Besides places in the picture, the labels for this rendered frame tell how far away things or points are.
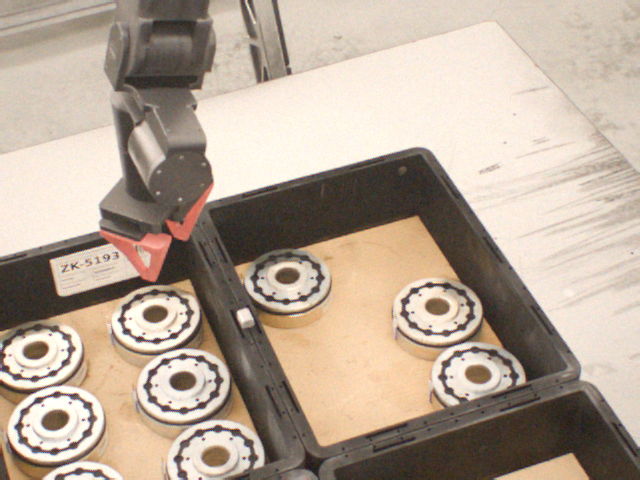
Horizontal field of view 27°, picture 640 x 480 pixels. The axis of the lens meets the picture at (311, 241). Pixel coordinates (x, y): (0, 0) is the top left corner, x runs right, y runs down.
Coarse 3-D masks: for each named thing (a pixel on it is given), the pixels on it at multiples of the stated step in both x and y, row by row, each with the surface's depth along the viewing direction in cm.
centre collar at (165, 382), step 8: (176, 368) 147; (184, 368) 147; (192, 368) 147; (168, 376) 146; (176, 376) 147; (200, 376) 146; (160, 384) 146; (168, 384) 145; (200, 384) 145; (168, 392) 144; (176, 392) 144; (184, 392) 144; (192, 392) 144; (200, 392) 145; (184, 400) 144
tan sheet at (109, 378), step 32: (192, 288) 161; (64, 320) 157; (96, 320) 157; (96, 352) 154; (96, 384) 150; (128, 384) 150; (0, 416) 147; (128, 416) 147; (128, 448) 144; (160, 448) 143
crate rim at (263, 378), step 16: (64, 240) 153; (80, 240) 153; (96, 240) 153; (192, 240) 153; (16, 256) 151; (32, 256) 151; (48, 256) 152; (208, 256) 150; (208, 272) 148; (224, 288) 147; (224, 304) 145; (240, 336) 142; (256, 352) 140; (256, 368) 138; (272, 384) 136; (272, 400) 137; (288, 416) 133; (288, 432) 132; (288, 448) 131; (304, 448) 131; (272, 464) 129; (288, 464) 129; (304, 464) 130
